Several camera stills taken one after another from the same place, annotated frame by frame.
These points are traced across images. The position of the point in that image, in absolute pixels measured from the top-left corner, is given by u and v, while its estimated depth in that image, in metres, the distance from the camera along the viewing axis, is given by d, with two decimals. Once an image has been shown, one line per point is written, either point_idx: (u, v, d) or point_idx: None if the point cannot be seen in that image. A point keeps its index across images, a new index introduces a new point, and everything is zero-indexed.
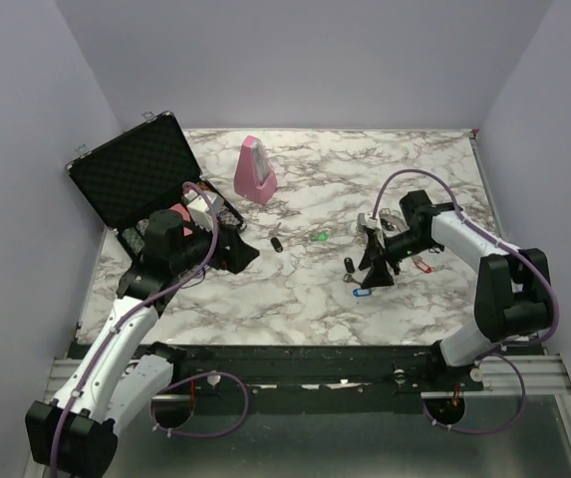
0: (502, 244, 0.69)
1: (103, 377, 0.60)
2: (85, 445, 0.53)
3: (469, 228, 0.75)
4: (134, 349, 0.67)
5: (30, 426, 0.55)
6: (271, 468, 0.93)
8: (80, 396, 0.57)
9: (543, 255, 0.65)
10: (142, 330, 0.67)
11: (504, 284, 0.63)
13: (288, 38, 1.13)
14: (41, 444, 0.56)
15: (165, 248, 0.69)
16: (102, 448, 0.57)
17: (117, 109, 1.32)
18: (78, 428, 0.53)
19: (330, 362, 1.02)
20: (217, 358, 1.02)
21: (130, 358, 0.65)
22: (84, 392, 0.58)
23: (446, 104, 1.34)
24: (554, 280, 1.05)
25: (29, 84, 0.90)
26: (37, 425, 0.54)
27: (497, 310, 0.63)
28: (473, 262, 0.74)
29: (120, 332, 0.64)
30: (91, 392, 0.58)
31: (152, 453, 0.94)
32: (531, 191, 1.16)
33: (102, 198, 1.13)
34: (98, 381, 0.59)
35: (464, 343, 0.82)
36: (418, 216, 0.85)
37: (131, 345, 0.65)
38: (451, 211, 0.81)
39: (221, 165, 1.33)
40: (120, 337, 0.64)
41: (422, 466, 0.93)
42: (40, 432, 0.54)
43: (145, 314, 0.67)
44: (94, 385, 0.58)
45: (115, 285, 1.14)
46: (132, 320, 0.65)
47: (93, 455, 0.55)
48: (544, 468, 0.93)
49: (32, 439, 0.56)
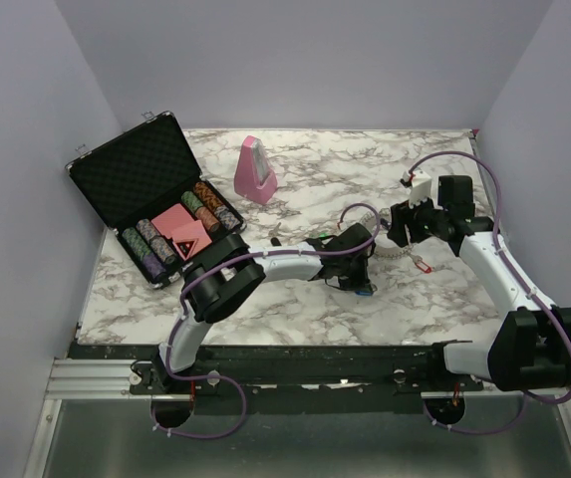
0: (536, 296, 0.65)
1: (278, 263, 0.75)
2: (238, 284, 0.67)
3: (503, 264, 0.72)
4: (291, 274, 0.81)
5: (224, 247, 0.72)
6: (271, 468, 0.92)
8: (264, 257, 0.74)
9: None
10: (308, 269, 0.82)
11: (527, 341, 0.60)
13: (289, 40, 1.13)
14: (213, 258, 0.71)
15: (355, 239, 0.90)
16: (229, 308, 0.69)
17: (116, 108, 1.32)
18: (248, 269, 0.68)
19: (330, 362, 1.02)
20: (217, 358, 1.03)
21: (286, 274, 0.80)
22: (266, 259, 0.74)
23: (446, 105, 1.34)
24: (556, 281, 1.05)
25: (28, 84, 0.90)
26: (229, 249, 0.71)
27: (513, 364, 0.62)
28: (499, 302, 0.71)
29: (300, 254, 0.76)
30: (269, 263, 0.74)
31: (152, 453, 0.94)
32: (530, 192, 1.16)
33: (102, 198, 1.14)
34: (274, 262, 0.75)
35: (464, 355, 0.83)
36: (448, 229, 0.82)
37: (296, 267, 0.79)
38: (488, 233, 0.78)
39: (221, 165, 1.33)
40: (298, 257, 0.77)
41: (423, 466, 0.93)
42: (225, 251, 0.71)
43: (317, 264, 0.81)
44: (272, 262, 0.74)
45: (116, 285, 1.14)
46: (309, 256, 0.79)
47: (230, 300, 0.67)
48: (544, 468, 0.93)
49: (213, 251, 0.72)
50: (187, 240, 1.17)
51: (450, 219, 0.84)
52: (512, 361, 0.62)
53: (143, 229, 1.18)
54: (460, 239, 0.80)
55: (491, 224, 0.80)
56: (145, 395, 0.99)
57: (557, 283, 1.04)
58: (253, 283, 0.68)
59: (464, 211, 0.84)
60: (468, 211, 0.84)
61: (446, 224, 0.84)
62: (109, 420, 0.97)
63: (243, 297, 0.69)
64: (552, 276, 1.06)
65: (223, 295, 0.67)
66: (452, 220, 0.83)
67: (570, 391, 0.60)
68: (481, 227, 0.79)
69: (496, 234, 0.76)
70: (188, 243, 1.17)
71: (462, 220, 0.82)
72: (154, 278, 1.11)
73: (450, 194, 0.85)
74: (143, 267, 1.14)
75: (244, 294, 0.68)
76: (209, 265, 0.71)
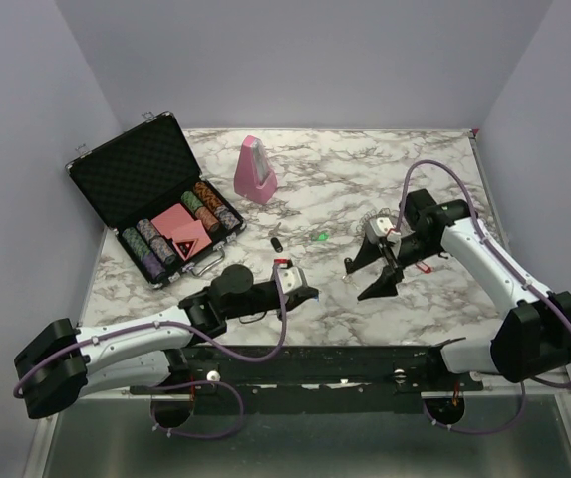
0: (532, 287, 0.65)
1: (118, 346, 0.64)
2: (54, 383, 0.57)
3: (492, 256, 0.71)
4: (151, 348, 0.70)
5: (47, 335, 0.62)
6: (271, 468, 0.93)
8: (96, 344, 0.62)
9: None
10: (172, 342, 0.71)
11: (533, 335, 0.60)
13: (289, 39, 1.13)
14: (39, 351, 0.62)
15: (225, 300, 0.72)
16: (61, 401, 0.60)
17: (117, 109, 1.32)
18: (65, 364, 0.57)
19: (330, 362, 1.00)
20: (216, 358, 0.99)
21: (144, 351, 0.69)
22: (99, 345, 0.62)
23: (446, 105, 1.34)
24: (557, 281, 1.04)
25: (29, 84, 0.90)
26: (52, 337, 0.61)
27: (522, 359, 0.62)
28: (492, 293, 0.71)
29: (158, 328, 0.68)
30: (104, 349, 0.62)
31: (152, 453, 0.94)
32: (531, 191, 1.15)
33: (102, 198, 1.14)
34: (113, 346, 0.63)
35: (463, 352, 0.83)
36: (427, 219, 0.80)
37: (155, 343, 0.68)
38: (466, 220, 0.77)
39: (221, 165, 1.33)
40: (155, 332, 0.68)
41: (423, 466, 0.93)
42: (48, 341, 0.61)
43: (184, 334, 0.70)
44: (108, 348, 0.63)
45: (116, 285, 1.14)
46: (171, 328, 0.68)
47: (48, 399, 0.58)
48: (545, 468, 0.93)
49: (39, 342, 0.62)
50: (187, 240, 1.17)
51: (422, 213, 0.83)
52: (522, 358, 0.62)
53: (143, 229, 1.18)
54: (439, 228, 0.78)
55: (466, 206, 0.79)
56: (145, 395, 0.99)
57: (557, 283, 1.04)
58: (74, 381, 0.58)
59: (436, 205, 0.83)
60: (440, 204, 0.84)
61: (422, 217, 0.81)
62: (110, 421, 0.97)
63: (73, 389, 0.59)
64: (552, 276, 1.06)
65: (42, 394, 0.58)
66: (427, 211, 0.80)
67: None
68: (458, 213, 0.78)
69: (476, 221, 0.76)
70: (188, 243, 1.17)
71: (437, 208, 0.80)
72: (154, 278, 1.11)
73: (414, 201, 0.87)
74: (143, 267, 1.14)
75: (67, 389, 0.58)
76: (38, 358, 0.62)
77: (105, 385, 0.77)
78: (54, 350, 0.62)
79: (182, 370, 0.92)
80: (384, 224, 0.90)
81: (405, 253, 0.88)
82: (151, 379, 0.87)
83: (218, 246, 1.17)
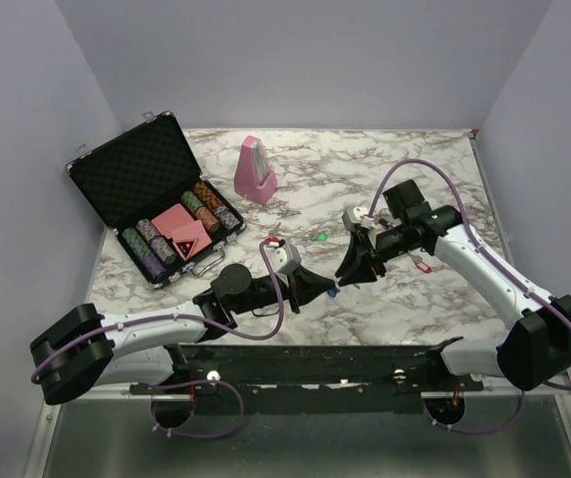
0: (534, 294, 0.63)
1: (140, 334, 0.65)
2: (79, 365, 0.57)
3: (489, 264, 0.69)
4: (167, 340, 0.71)
5: (70, 319, 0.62)
6: (271, 468, 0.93)
8: (120, 330, 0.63)
9: None
10: (187, 336, 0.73)
11: (539, 345, 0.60)
13: (289, 39, 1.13)
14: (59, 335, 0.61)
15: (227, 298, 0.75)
16: (80, 386, 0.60)
17: (116, 109, 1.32)
18: (92, 348, 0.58)
19: (330, 362, 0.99)
20: (217, 358, 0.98)
21: (160, 342, 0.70)
22: (123, 332, 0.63)
23: (446, 104, 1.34)
24: (557, 280, 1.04)
25: (28, 84, 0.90)
26: (77, 321, 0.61)
27: (531, 367, 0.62)
28: (494, 301, 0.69)
29: (176, 320, 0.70)
30: (127, 336, 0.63)
31: (151, 452, 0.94)
32: (531, 190, 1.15)
33: (102, 198, 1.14)
34: (135, 334, 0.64)
35: (466, 353, 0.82)
36: (416, 229, 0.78)
37: (171, 334, 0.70)
38: (459, 227, 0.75)
39: (221, 165, 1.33)
40: (172, 323, 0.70)
41: (422, 465, 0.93)
42: (71, 325, 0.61)
43: (200, 328, 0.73)
44: (130, 335, 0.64)
45: (116, 285, 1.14)
46: (188, 321, 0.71)
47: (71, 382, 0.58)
48: (544, 467, 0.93)
49: (60, 325, 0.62)
50: (187, 240, 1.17)
51: (410, 219, 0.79)
52: (531, 366, 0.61)
53: (143, 229, 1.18)
54: (432, 238, 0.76)
55: (457, 213, 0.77)
56: (145, 395, 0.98)
57: (557, 282, 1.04)
58: (100, 361, 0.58)
59: (424, 209, 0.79)
60: (428, 206, 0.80)
61: (412, 224, 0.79)
62: (110, 421, 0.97)
63: (95, 373, 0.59)
64: (552, 275, 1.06)
65: (65, 377, 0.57)
66: (418, 219, 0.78)
67: None
68: (447, 222, 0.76)
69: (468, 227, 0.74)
70: (188, 243, 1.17)
71: (428, 216, 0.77)
72: (154, 278, 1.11)
73: (402, 200, 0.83)
74: (143, 267, 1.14)
75: (91, 373, 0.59)
76: (59, 342, 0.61)
77: (112, 380, 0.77)
78: (77, 333, 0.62)
79: (182, 370, 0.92)
80: (360, 211, 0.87)
81: (386, 247, 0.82)
82: (155, 377, 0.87)
83: (218, 246, 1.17)
